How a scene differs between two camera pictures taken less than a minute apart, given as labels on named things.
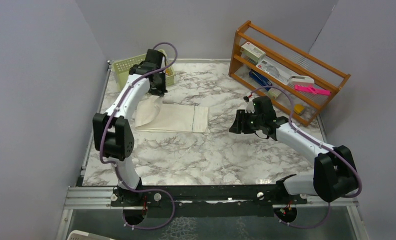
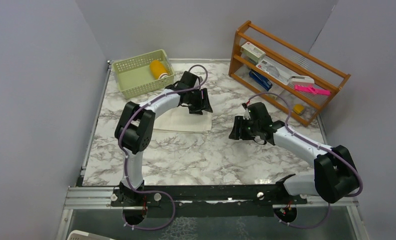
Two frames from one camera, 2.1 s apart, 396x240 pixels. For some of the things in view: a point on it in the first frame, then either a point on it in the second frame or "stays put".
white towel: x=151 y=115 stays put
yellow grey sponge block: x=299 y=109 stays put
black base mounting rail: x=207 y=201 stays put
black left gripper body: x=158 y=88 to x=196 y=100
